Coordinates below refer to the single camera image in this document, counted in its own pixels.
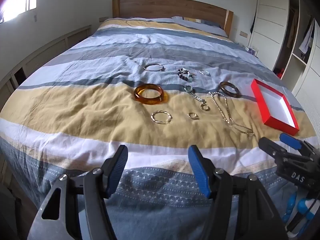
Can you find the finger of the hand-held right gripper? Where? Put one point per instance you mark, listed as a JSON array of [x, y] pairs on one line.
[[290, 141], [270, 148]]

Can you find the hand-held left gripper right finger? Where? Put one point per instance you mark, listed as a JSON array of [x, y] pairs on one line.
[[198, 170]]

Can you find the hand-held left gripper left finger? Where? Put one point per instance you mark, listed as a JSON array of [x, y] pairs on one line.
[[117, 170]]

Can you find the red cardboard box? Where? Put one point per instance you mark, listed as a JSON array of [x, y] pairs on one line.
[[275, 107]]

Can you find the dark brown bangle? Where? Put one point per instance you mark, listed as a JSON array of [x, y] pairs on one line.
[[231, 94]]

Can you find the amber resin bangle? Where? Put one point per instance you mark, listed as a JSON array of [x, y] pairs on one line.
[[150, 99]]

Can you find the person's right hand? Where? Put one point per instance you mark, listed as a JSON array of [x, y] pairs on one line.
[[306, 206]]

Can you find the twisted gold bangle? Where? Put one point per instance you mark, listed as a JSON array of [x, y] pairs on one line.
[[153, 120]]

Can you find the striped duvet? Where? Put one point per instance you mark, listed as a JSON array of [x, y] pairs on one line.
[[100, 110]]

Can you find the red bag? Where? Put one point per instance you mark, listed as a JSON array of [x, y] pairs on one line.
[[280, 73]]

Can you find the silver wristwatch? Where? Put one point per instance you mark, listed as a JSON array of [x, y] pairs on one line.
[[188, 88]]

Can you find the purple box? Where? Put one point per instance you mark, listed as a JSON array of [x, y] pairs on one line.
[[250, 50]]

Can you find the striped hanging shirt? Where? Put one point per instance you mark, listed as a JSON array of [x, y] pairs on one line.
[[306, 40]]

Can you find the thin silver bangle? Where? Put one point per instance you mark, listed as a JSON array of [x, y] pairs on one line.
[[153, 70]]

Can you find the brown hanging garment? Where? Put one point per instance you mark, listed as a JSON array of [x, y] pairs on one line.
[[291, 27]]

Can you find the white wardrobe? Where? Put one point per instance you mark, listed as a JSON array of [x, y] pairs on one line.
[[270, 12]]

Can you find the white slatted cabinet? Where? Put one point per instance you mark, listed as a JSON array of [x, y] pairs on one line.
[[50, 47]]

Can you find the blue pillow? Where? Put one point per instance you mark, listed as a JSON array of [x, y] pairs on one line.
[[200, 26]]

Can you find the wooden headboard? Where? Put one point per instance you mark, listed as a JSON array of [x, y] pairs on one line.
[[170, 7]]

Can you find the beige wall switch plate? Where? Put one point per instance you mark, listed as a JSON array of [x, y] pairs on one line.
[[243, 33]]

